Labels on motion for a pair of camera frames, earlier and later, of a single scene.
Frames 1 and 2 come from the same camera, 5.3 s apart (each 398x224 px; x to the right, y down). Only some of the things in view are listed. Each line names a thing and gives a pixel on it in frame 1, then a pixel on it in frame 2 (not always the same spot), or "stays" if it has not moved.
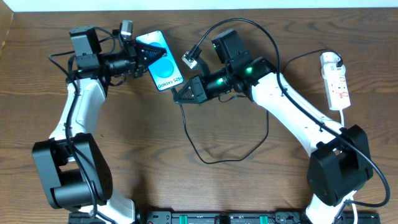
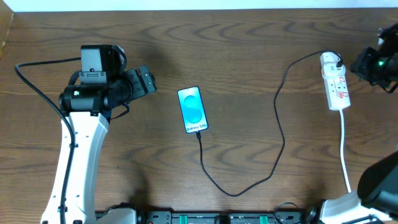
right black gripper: (199, 89) → (359, 64)
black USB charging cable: (257, 150) → (268, 177)
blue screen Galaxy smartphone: (164, 72) → (194, 112)
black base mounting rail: (228, 217) stays
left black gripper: (137, 58) → (137, 83)
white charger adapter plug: (329, 70) stays
